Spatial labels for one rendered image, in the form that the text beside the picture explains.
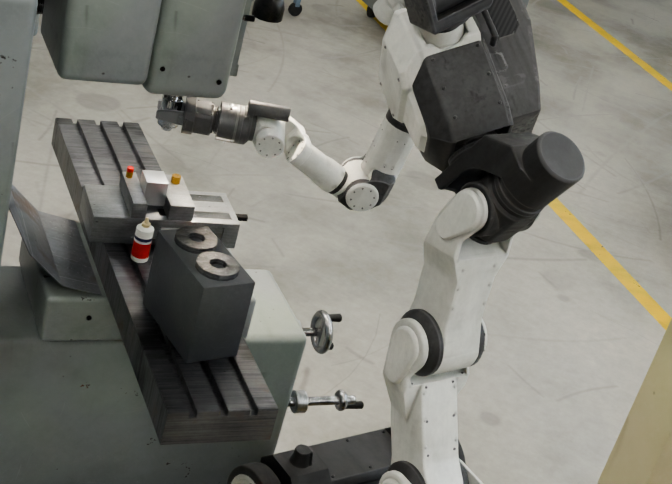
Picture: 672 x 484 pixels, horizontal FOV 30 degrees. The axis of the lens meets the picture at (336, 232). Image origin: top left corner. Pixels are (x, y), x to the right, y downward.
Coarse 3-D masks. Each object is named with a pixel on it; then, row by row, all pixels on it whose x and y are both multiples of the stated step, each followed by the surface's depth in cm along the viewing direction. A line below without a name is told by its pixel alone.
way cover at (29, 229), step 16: (16, 192) 294; (16, 208) 284; (32, 208) 298; (16, 224) 265; (32, 224) 288; (48, 224) 299; (64, 224) 303; (32, 240) 279; (48, 240) 292; (64, 240) 296; (80, 240) 300; (32, 256) 271; (48, 256) 283; (64, 256) 289; (80, 256) 293; (48, 272) 274; (64, 272) 283; (80, 272) 286; (80, 288) 280; (96, 288) 284
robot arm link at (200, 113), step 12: (192, 108) 279; (204, 108) 281; (228, 108) 281; (192, 120) 277; (204, 120) 279; (216, 120) 281; (228, 120) 280; (192, 132) 280; (204, 132) 280; (216, 132) 282; (228, 132) 280
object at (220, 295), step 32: (160, 256) 261; (192, 256) 255; (224, 256) 256; (160, 288) 262; (192, 288) 250; (224, 288) 249; (160, 320) 263; (192, 320) 251; (224, 320) 254; (192, 352) 254; (224, 352) 259
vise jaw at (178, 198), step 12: (168, 180) 298; (180, 180) 299; (168, 192) 292; (180, 192) 294; (168, 204) 289; (180, 204) 289; (192, 204) 290; (168, 216) 289; (180, 216) 290; (192, 216) 291
